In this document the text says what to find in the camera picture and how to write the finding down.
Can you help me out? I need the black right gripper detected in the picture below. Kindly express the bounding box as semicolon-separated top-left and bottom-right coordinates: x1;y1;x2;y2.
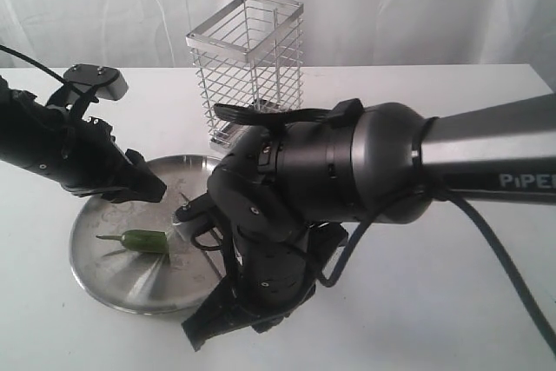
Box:
182;223;348;350

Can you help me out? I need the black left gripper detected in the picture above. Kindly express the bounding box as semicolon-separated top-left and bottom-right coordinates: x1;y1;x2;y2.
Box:
25;117;167;204

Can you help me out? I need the green cucumber piece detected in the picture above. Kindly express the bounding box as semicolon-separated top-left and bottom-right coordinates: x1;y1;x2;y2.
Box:
96;229;169;255

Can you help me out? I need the black knife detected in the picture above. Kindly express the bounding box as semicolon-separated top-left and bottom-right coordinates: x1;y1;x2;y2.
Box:
180;192;190;207

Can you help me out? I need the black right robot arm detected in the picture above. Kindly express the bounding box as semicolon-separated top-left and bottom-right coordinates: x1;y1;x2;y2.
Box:
175;94;555;349

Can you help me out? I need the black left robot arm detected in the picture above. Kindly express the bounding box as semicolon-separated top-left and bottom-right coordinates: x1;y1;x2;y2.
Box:
1;79;167;203

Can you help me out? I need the round stainless steel plate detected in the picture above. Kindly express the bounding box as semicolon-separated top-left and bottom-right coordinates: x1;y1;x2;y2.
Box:
69;155;225;315

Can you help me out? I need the white backdrop curtain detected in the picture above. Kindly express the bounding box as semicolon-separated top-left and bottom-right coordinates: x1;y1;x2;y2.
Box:
1;0;555;76

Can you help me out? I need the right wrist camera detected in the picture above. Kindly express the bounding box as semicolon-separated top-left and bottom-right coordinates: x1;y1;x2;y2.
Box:
173;195;227;250

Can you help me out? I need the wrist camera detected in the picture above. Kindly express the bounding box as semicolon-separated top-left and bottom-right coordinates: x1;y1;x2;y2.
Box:
46;63;129;119
173;195;227;250

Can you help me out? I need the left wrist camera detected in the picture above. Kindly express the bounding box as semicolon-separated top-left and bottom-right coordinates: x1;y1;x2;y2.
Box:
46;63;129;119

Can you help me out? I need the wire metal utensil holder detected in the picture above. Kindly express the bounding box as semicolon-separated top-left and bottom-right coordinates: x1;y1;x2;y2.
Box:
186;0;304;153

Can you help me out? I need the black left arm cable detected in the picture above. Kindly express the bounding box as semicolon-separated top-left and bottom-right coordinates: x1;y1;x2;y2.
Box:
0;44;96;98

